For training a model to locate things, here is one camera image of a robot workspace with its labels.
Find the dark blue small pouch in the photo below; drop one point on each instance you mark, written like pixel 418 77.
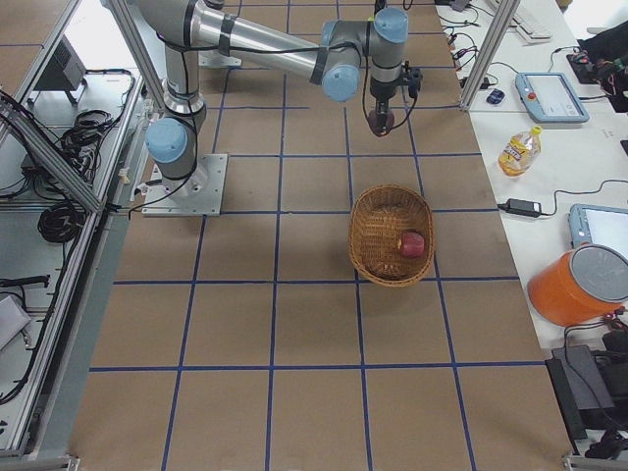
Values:
pixel 495 97

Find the black power adapter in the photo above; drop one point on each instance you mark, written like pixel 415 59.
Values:
pixel 521 207

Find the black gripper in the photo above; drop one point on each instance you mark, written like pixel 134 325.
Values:
pixel 381 92

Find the dark red apple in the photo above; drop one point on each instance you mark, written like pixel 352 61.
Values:
pixel 380 123

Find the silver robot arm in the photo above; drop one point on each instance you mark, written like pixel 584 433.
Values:
pixel 188 28

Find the black laptop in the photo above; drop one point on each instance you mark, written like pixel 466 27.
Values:
pixel 580 390

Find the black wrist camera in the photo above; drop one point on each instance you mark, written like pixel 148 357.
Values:
pixel 412 78

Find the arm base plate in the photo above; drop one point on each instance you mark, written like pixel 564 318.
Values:
pixel 215 60
pixel 201 194

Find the blue teach pendant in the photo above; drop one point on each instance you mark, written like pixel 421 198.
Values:
pixel 599 225
pixel 549 98

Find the woven wicker basket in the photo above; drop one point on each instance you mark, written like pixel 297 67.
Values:
pixel 378 217

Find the yellow drink bottle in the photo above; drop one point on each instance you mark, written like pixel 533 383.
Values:
pixel 520 152

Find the orange bucket with grey lid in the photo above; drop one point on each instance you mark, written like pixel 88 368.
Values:
pixel 584 283

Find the aluminium frame post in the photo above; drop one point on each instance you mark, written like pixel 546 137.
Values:
pixel 492 40

